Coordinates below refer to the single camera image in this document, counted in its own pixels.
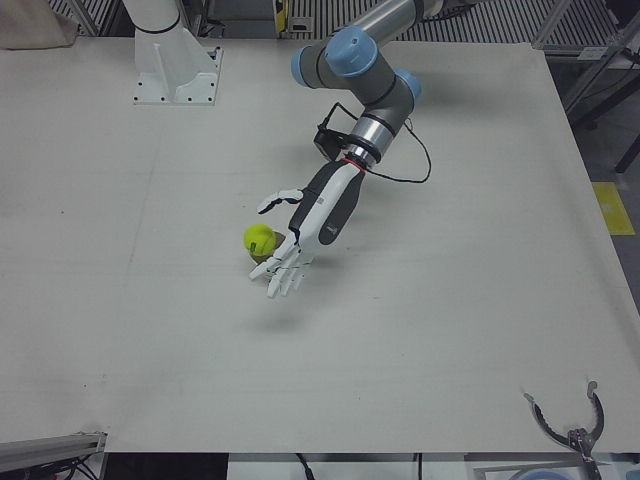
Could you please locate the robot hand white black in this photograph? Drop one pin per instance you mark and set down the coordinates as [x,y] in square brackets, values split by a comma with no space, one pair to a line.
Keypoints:
[325,215]

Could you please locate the yellow-green tennis ball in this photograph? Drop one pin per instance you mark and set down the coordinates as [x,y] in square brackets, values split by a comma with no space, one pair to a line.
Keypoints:
[257,237]

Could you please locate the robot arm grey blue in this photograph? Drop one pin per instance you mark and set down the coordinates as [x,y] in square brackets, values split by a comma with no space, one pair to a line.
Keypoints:
[370,75]

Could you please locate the yellow sign plate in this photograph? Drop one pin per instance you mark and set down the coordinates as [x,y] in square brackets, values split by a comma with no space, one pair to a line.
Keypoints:
[281,15]

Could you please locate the grey ribbed metal grating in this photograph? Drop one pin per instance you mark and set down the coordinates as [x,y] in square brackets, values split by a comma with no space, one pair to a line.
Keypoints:
[500,25]

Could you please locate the black metal stand leg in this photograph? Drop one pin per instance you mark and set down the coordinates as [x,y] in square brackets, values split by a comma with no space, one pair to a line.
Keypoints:
[600,74]

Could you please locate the blue round tub rim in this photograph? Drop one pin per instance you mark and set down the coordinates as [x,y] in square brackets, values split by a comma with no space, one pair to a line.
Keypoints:
[540,475]

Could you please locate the metal tongs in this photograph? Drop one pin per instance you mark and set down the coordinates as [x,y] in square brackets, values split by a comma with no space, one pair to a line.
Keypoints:
[580,437]

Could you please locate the beige curtain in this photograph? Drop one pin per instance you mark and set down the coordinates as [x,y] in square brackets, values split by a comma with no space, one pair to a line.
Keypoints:
[30,22]

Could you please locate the aluminium profile bar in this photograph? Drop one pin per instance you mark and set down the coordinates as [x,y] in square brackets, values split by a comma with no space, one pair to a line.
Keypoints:
[45,450]

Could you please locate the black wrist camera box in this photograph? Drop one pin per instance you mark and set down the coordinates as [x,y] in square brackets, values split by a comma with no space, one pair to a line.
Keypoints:
[327,142]

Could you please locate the white column with base plate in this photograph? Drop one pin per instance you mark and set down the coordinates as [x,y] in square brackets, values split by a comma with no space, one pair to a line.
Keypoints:
[150,65]

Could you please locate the aluminium frame with label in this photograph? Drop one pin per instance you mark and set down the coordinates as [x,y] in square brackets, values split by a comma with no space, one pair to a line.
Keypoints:
[560,46]

